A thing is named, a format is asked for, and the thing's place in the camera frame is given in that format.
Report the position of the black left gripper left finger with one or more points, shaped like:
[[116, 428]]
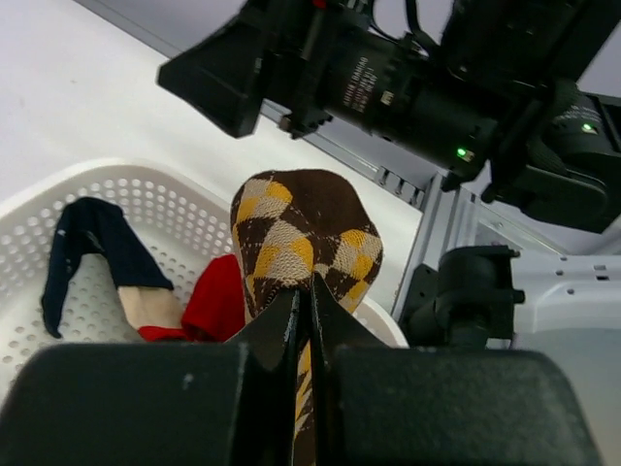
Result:
[[160, 404]]

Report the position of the brown yellow argyle sock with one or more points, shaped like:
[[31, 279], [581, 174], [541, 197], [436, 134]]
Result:
[[308, 253]]

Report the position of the white perforated plastic basket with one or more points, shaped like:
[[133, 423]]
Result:
[[184, 225]]

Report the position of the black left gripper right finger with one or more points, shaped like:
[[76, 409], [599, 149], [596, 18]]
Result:
[[375, 405]]

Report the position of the navy sock red toe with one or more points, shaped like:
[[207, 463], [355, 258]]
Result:
[[91, 227]]

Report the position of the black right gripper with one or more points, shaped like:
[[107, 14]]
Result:
[[323, 67]]

